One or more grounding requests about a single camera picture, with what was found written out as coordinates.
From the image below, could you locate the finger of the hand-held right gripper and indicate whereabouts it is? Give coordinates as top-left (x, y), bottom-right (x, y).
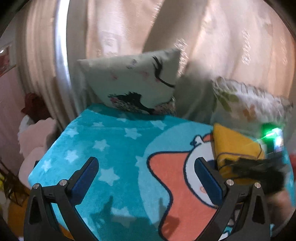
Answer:
top-left (220, 156), bottom-right (286, 194)

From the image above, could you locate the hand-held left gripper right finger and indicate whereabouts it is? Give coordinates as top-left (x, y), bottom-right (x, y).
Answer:
top-left (194, 157), bottom-right (271, 241)

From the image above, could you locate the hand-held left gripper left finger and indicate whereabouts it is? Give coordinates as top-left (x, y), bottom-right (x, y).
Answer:
top-left (24, 157), bottom-right (100, 241)

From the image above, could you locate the yellow striped sweater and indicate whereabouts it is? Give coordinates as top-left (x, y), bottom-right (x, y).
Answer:
top-left (212, 123), bottom-right (266, 175)

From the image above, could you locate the person's right forearm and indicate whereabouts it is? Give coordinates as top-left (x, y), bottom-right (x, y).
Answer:
top-left (266, 189), bottom-right (292, 232)

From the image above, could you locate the white leaf print pillow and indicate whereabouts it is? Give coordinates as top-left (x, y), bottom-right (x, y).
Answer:
top-left (210, 76), bottom-right (294, 142)

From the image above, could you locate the teal star printed blanket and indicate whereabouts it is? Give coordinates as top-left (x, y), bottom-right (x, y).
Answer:
top-left (27, 103), bottom-right (294, 241)

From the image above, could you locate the pink plush cloth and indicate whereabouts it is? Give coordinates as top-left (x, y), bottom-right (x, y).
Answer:
top-left (17, 115), bottom-right (58, 188)

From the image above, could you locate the white eyelash print pillow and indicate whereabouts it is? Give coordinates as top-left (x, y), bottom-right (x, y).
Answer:
top-left (77, 47), bottom-right (182, 116)

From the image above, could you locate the silver metal pole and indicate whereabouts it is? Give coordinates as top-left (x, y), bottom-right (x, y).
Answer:
top-left (54, 0), bottom-right (81, 131)

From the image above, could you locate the beige curtain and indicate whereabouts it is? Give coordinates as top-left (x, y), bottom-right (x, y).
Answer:
top-left (15, 0), bottom-right (296, 130)

